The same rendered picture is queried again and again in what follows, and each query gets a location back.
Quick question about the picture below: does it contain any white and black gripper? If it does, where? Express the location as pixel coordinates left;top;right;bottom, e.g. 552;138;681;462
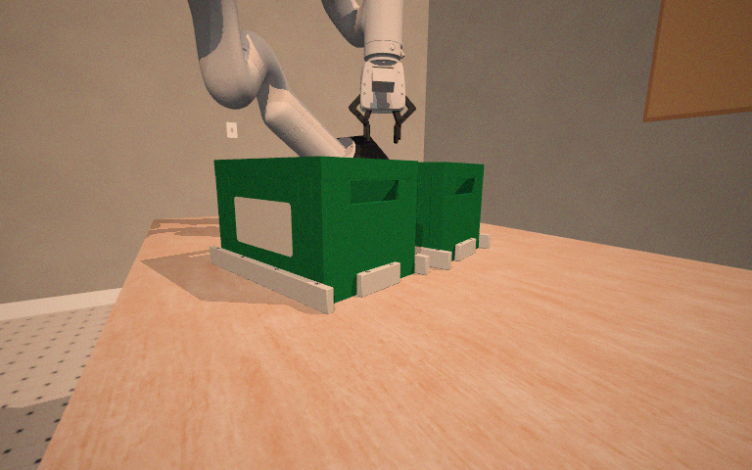
349;57;416;144

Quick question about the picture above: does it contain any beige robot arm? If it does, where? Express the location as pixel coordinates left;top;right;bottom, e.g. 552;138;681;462
187;0;403;158

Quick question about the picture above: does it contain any green crate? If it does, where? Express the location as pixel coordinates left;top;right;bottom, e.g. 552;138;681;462
415;162;484;261
213;156;418;304

